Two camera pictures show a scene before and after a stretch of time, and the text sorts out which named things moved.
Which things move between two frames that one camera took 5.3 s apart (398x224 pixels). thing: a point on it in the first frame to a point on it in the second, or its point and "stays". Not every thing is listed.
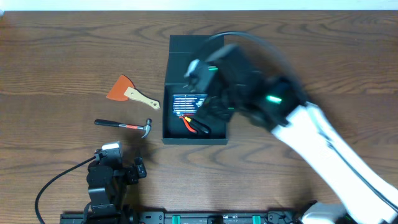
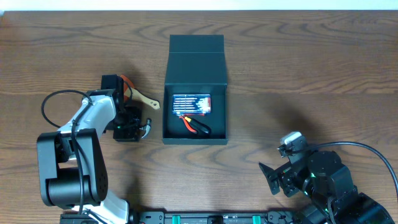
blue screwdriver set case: [186, 104] stays
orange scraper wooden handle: [124, 89] stays
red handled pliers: [189, 128] stays
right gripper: [211, 107] to [286, 178]
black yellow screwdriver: [203, 127] stays
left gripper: [134, 171] to [132, 123]
